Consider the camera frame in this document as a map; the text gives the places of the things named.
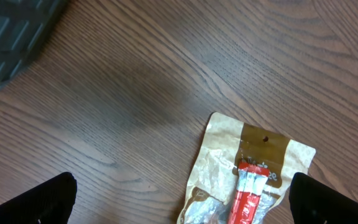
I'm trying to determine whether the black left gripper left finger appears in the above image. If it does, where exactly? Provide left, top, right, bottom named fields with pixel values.
left=0, top=172, right=77, bottom=224

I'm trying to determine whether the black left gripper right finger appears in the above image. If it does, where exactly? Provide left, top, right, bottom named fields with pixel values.
left=289, top=172, right=358, bottom=224

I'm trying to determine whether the red stick packet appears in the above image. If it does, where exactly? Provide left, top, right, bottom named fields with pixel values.
left=227, top=162, right=269, bottom=224

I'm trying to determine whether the beige snack pouch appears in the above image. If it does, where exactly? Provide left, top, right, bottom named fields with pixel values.
left=177, top=112, right=316, bottom=224

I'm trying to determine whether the grey plastic mesh basket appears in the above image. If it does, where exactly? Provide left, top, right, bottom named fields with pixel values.
left=0, top=0, right=69, bottom=89

